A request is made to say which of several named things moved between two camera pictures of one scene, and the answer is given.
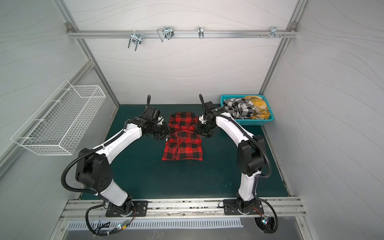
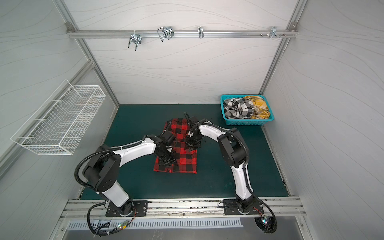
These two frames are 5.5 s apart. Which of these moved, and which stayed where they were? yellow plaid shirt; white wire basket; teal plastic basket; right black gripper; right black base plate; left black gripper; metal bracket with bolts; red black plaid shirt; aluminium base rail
Moved: left black gripper; right black gripper; red black plaid shirt
Stayed: teal plastic basket; white wire basket; yellow plaid shirt; metal bracket with bolts; aluminium base rail; right black base plate
